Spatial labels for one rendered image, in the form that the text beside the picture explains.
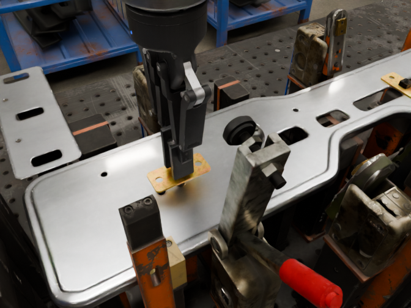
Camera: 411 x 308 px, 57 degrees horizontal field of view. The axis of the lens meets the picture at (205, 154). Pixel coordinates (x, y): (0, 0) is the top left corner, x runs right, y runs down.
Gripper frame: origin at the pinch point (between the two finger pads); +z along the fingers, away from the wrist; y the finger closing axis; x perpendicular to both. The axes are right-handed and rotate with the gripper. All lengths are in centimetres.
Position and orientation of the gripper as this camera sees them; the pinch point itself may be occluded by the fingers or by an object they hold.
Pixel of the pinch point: (177, 151)
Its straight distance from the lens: 49.0
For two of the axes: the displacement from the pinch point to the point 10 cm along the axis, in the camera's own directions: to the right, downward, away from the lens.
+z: 0.0, 6.9, 7.2
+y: -5.0, -6.3, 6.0
